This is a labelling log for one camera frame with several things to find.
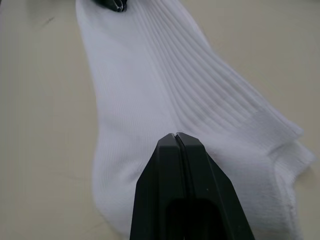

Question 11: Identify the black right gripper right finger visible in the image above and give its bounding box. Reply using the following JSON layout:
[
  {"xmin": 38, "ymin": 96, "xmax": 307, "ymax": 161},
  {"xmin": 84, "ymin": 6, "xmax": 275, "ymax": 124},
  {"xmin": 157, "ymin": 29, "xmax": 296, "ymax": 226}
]
[{"xmin": 176, "ymin": 131, "xmax": 256, "ymax": 240}]

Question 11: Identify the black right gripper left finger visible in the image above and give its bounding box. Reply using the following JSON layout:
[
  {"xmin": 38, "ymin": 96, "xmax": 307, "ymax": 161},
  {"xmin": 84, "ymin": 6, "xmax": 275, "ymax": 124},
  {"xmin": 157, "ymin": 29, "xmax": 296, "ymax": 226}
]
[{"xmin": 128, "ymin": 133, "xmax": 187, "ymax": 240}]

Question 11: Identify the white ribbed sock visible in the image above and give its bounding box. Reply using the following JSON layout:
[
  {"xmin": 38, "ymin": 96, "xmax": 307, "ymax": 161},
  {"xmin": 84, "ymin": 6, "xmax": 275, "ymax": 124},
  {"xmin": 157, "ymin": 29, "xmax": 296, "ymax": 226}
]
[{"xmin": 74, "ymin": 0, "xmax": 316, "ymax": 240}]

